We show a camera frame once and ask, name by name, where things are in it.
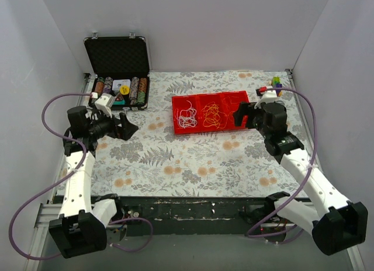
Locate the red three-compartment tray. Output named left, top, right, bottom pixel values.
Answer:
left=172, top=91, right=249, bottom=135

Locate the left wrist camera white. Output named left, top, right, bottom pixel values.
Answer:
left=91, top=92, right=115, bottom=118

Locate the black poker chip case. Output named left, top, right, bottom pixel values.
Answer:
left=84, top=34, right=150, bottom=110

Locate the yellow orange cable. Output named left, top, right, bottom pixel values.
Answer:
left=202, top=101, right=227, bottom=129

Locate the white card deck box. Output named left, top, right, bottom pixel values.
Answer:
left=112, top=79, right=131, bottom=90

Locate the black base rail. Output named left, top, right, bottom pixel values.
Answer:
left=91, top=193, right=273, bottom=237

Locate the floral table mat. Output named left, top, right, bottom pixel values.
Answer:
left=91, top=71, right=312, bottom=197

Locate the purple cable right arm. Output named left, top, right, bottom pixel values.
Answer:
left=244, top=86, right=318, bottom=244

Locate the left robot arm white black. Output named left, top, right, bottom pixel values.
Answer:
left=49, top=106, right=138, bottom=259

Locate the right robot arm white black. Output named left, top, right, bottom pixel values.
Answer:
left=233, top=102, right=368, bottom=255

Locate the yellow round chip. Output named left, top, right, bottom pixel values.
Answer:
left=119, top=85, right=130, bottom=95

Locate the colourful toy block figure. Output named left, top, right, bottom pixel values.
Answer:
left=271, top=77, right=283, bottom=97

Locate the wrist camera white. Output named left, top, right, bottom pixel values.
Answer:
left=91, top=92, right=115, bottom=118
left=254, top=86, right=279, bottom=109

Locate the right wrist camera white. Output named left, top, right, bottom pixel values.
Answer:
left=254, top=86, right=279, bottom=109

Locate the white cable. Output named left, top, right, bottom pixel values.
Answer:
left=174, top=100, right=201, bottom=129

